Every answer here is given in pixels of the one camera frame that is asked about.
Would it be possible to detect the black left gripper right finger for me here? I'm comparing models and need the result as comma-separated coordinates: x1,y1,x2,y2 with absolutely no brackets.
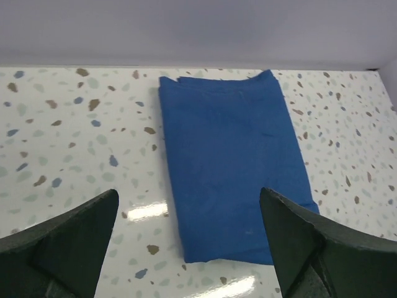
260,188,396,297

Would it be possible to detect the blue surgical cloth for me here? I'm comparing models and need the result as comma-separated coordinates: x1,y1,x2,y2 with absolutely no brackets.
159,70,318,265

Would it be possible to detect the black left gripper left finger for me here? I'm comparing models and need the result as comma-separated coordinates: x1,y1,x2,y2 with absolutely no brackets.
1,189,119,297

